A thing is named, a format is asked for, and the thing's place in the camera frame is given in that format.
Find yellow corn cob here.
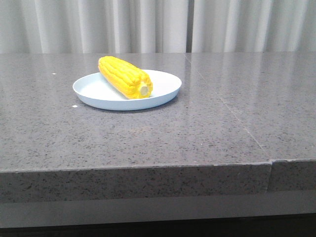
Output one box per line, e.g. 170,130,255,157
98,56,153,99

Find light blue round plate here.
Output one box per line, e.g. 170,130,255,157
73,70,182,111

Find white pleated curtain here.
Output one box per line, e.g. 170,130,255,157
0,0,316,53

